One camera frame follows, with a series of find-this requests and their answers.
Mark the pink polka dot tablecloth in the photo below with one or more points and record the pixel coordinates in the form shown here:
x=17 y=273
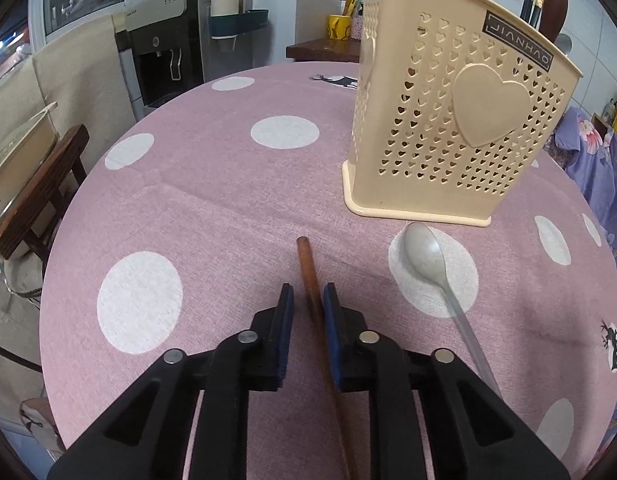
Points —
x=213 y=200

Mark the pink patterned cup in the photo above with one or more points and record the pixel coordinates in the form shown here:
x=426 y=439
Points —
x=357 y=26

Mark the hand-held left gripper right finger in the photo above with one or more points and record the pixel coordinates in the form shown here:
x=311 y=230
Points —
x=333 y=335

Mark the wooden counter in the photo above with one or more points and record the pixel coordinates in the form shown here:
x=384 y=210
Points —
x=323 y=50

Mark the grey plastic spoon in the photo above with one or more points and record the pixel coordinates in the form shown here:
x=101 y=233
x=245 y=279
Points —
x=428 y=260

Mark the water dispenser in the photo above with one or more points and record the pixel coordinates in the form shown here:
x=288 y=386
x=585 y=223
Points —
x=163 y=55

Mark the beige chair cover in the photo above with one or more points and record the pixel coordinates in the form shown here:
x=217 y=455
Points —
x=78 y=85

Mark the teal plastic holder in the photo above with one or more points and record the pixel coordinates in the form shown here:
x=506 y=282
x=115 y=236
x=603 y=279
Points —
x=238 y=22

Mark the yellow mug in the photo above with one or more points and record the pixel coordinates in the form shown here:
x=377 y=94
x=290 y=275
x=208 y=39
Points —
x=338 y=27

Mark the black chopstick with gold band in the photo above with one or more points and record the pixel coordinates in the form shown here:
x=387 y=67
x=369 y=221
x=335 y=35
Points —
x=539 y=5

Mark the purple floral cloth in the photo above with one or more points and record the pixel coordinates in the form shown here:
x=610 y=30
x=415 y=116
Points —
x=598 y=170

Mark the brown wooden spoon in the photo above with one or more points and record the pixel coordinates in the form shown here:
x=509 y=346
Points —
x=557 y=5

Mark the dark wooden chair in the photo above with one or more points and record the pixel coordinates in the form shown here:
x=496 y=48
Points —
x=38 y=185

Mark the beige plastic utensil holder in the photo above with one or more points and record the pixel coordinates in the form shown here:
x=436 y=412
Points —
x=438 y=160

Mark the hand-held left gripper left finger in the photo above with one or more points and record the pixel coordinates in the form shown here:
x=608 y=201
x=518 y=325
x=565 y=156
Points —
x=286 y=330

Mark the brown wooden chopstick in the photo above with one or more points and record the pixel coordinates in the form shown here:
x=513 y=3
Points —
x=308 y=270

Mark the metal spoon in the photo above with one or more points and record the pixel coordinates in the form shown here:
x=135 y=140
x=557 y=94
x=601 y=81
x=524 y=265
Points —
x=564 y=43

